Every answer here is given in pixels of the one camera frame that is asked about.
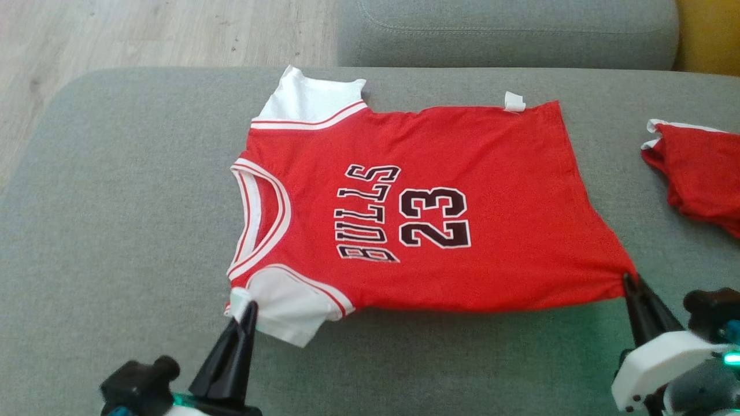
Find grey adjacent sofa cushion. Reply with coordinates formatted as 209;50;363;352
336;0;680;70

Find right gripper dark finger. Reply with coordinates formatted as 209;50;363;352
623;274;660;348
632;276;687;339

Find yellow object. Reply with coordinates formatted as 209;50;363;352
672;0;740;77

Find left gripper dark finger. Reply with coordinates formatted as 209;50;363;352
189;302;252;400
223;300;260;403

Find red white shorts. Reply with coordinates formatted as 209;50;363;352
641;118;740;239

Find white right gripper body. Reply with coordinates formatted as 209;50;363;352
612;330;732;413

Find grey sofa seat cushion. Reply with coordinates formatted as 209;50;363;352
0;66;740;416

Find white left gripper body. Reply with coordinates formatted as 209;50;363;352
165;394;262;416

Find red Bulls 23 jersey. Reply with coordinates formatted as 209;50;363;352
224;65;639;348

